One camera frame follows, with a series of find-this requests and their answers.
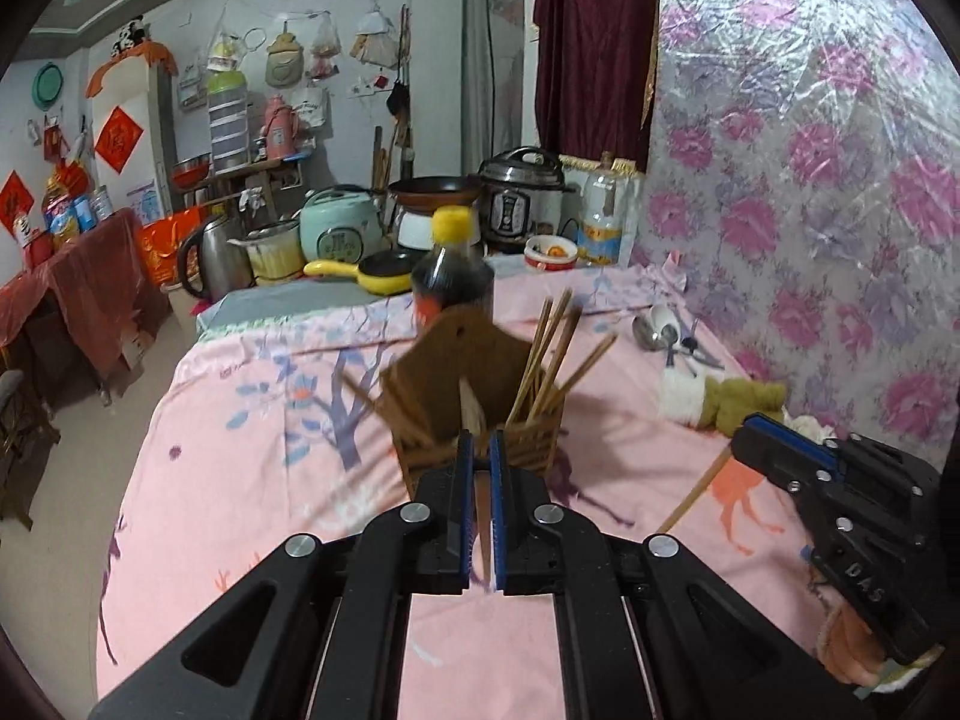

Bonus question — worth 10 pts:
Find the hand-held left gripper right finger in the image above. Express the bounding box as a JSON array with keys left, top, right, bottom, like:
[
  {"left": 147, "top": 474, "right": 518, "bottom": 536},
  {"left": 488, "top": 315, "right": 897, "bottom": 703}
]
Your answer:
[{"left": 491, "top": 431, "right": 878, "bottom": 720}]

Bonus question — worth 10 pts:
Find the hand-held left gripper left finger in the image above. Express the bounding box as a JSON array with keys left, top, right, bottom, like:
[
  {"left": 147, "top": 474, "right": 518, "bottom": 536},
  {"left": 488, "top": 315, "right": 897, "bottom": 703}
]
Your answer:
[{"left": 90, "top": 431, "right": 475, "bottom": 720}]

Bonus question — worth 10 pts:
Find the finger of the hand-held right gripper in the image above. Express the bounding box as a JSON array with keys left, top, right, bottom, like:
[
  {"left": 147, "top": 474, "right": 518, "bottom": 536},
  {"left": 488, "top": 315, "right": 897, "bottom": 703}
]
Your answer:
[
  {"left": 731, "top": 427, "right": 830, "bottom": 492},
  {"left": 746, "top": 414, "right": 841, "bottom": 462}
]

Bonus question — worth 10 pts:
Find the brown wooden chopstick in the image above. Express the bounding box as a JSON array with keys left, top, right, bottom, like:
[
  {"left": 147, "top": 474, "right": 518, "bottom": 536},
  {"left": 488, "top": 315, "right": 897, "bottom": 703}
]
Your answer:
[
  {"left": 340, "top": 371, "right": 398, "bottom": 421},
  {"left": 655, "top": 446, "right": 734, "bottom": 535}
]

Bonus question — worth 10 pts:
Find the group of wooden chopsticks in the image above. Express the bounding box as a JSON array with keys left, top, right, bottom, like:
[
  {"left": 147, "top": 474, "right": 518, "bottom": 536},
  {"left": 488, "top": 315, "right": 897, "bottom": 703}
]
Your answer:
[{"left": 506, "top": 287, "right": 620, "bottom": 425}]

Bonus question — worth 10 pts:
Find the wooden chopstick holder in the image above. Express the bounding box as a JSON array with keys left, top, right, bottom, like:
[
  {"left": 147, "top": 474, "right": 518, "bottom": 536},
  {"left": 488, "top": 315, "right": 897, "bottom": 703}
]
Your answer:
[{"left": 379, "top": 311, "right": 567, "bottom": 500}]

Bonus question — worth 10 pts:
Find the person's right hand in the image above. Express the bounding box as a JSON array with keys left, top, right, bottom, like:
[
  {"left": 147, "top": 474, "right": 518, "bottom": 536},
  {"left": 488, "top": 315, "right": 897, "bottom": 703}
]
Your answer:
[{"left": 821, "top": 600, "right": 905, "bottom": 687}]

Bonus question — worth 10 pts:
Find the olive green fuzzy glove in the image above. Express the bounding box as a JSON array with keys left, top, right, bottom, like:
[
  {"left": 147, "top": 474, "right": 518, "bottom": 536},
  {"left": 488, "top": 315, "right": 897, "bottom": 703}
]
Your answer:
[{"left": 660, "top": 373, "right": 790, "bottom": 437}]

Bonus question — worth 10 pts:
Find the white ceramic spoon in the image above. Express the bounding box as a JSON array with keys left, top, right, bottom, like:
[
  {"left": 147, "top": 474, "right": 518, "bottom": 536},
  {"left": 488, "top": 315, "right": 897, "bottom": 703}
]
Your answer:
[{"left": 649, "top": 305, "right": 682, "bottom": 370}]

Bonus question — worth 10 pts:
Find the pink printed bed sheet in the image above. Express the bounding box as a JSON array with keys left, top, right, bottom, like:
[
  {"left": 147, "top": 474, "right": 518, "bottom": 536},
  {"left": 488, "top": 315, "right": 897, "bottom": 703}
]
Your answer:
[{"left": 96, "top": 255, "right": 863, "bottom": 720}]

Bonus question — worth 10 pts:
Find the dark sauce bottle yellow cap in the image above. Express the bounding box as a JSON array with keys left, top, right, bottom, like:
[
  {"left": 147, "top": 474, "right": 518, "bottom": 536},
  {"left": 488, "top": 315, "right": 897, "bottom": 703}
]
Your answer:
[{"left": 411, "top": 206, "right": 496, "bottom": 331}]

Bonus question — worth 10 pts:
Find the yellow frying pan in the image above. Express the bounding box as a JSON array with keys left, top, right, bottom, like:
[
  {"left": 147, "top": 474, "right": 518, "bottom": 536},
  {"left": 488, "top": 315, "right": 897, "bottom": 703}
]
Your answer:
[{"left": 304, "top": 251, "right": 426, "bottom": 296}]

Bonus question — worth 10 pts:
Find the grey cloth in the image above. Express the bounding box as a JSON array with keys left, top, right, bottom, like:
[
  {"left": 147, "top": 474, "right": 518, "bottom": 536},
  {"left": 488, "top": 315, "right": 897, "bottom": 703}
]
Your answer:
[{"left": 196, "top": 270, "right": 421, "bottom": 340}]

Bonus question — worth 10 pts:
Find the red instant noodle bowl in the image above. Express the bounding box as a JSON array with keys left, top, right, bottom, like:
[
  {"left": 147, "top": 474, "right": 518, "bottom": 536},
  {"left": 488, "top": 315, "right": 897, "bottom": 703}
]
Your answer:
[{"left": 523, "top": 235, "right": 580, "bottom": 271}]

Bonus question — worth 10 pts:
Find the clear cooking oil bottle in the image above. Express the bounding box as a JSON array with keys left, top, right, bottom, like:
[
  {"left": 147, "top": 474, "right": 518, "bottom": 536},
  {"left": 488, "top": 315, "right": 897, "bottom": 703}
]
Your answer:
[{"left": 579, "top": 154, "right": 646, "bottom": 267}]

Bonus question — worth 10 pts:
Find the mint green rice cooker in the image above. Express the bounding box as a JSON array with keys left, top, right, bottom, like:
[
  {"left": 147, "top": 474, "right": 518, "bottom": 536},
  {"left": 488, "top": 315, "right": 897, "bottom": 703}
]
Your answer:
[{"left": 300, "top": 187, "right": 389, "bottom": 265}]

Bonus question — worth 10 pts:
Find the silver pressure cooker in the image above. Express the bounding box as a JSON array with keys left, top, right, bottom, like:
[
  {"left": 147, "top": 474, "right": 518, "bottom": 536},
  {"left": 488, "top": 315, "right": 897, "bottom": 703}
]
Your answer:
[{"left": 478, "top": 146, "right": 567, "bottom": 254}]

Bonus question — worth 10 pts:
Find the cream enamel pot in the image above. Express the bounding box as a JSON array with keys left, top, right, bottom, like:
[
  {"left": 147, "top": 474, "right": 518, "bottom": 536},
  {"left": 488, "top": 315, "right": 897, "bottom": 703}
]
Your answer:
[{"left": 240, "top": 221, "right": 306, "bottom": 286}]

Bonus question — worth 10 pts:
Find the stainless steel kettle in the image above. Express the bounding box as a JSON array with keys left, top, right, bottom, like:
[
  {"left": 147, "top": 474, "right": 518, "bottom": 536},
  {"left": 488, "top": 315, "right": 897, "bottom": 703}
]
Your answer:
[{"left": 178, "top": 214, "right": 254, "bottom": 302}]

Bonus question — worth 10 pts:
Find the pink thermos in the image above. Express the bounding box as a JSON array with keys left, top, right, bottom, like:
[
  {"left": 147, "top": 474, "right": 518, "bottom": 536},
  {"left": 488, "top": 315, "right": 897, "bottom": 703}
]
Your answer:
[{"left": 259, "top": 95, "right": 296, "bottom": 164}]

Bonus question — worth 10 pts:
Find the red metal basin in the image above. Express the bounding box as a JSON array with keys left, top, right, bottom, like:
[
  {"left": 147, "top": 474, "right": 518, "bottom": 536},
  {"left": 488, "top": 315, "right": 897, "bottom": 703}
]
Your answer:
[{"left": 171, "top": 152, "right": 214, "bottom": 190}]

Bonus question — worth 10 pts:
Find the dark red curtain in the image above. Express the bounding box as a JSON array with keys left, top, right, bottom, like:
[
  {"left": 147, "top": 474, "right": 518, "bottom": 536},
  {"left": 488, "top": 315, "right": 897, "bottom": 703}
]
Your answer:
[{"left": 532, "top": 0, "right": 661, "bottom": 164}]

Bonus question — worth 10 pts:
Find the wooden chair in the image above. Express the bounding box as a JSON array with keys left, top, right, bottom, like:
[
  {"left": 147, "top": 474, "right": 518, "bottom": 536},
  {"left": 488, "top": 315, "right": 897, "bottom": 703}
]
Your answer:
[{"left": 0, "top": 367, "right": 62, "bottom": 531}]

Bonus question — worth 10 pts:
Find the stacked steamer green lid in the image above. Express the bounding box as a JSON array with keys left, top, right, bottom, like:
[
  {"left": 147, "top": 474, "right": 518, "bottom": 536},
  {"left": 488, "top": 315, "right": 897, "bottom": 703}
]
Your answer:
[{"left": 206, "top": 69, "right": 251, "bottom": 175}]

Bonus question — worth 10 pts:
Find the blue tin can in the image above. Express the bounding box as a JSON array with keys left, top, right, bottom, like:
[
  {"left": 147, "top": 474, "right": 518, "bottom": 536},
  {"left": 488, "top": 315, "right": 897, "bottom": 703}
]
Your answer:
[{"left": 71, "top": 187, "right": 115, "bottom": 231}]

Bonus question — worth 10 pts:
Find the hanging plastic bag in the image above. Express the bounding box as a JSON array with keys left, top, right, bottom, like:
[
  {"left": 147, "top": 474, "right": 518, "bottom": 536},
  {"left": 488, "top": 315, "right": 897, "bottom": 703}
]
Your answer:
[
  {"left": 307, "top": 11, "right": 340, "bottom": 81},
  {"left": 352, "top": 4, "right": 400, "bottom": 70}
]

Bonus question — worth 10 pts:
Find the beige hanging bag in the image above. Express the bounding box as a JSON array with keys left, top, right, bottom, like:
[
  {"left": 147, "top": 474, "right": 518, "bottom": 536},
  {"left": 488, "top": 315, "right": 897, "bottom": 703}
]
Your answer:
[{"left": 264, "top": 22, "right": 306, "bottom": 89}]

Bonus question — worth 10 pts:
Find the white refrigerator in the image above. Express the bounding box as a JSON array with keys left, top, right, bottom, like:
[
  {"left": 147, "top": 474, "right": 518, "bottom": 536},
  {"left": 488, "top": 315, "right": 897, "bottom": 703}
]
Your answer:
[{"left": 86, "top": 52, "right": 179, "bottom": 220}]

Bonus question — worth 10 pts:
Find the yellow oil jug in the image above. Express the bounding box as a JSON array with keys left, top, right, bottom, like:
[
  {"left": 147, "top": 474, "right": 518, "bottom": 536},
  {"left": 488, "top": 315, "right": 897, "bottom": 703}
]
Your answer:
[{"left": 41, "top": 172, "right": 81, "bottom": 242}]

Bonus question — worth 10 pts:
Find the red diamond paper decoration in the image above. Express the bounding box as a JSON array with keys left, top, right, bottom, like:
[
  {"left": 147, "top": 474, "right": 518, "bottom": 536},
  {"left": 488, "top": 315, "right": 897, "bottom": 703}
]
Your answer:
[
  {"left": 95, "top": 106, "right": 145, "bottom": 173},
  {"left": 0, "top": 171, "right": 35, "bottom": 232}
]

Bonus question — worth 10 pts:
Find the orange cloth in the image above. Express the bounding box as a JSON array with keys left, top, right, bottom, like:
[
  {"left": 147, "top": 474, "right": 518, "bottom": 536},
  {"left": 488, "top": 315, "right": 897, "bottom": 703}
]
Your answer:
[{"left": 85, "top": 41, "right": 179, "bottom": 100}]

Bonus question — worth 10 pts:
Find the black white plush toy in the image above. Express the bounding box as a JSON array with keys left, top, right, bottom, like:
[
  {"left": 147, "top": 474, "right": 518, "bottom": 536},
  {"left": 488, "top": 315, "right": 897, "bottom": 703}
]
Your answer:
[{"left": 112, "top": 19, "right": 149, "bottom": 59}]

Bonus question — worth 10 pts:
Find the green plastic basin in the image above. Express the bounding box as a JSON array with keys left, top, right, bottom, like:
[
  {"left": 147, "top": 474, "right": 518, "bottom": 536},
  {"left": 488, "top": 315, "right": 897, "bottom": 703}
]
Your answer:
[{"left": 34, "top": 64, "right": 66, "bottom": 111}]

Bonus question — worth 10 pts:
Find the floral plastic wall covering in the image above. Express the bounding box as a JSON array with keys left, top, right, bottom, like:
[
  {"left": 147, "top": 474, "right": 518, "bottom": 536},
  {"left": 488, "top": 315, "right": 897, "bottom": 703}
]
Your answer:
[{"left": 649, "top": 0, "right": 960, "bottom": 451}]

